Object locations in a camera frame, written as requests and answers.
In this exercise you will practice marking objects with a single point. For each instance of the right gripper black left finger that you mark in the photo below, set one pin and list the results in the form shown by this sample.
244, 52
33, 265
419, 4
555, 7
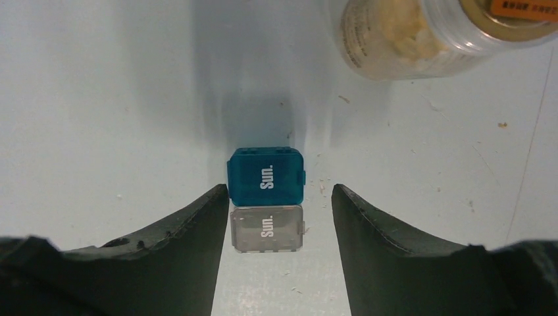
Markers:
169, 267

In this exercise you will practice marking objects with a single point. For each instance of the teal and clear pill box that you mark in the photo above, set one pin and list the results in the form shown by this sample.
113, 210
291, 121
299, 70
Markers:
266, 186

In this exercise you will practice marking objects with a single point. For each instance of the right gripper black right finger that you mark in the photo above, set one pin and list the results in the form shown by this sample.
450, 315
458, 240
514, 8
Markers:
393, 268

